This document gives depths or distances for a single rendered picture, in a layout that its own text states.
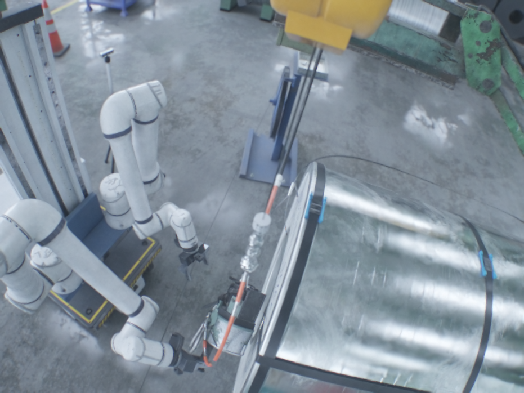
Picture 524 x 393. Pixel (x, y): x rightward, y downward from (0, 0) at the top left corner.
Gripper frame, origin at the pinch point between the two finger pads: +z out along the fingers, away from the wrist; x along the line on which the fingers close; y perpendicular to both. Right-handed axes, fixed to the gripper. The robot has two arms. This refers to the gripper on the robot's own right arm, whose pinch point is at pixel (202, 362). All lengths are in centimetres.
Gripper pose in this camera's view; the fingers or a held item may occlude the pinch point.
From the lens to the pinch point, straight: 139.3
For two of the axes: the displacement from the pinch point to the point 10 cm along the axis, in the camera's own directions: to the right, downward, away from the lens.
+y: -3.7, 8.8, -2.8
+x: 6.9, 0.6, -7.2
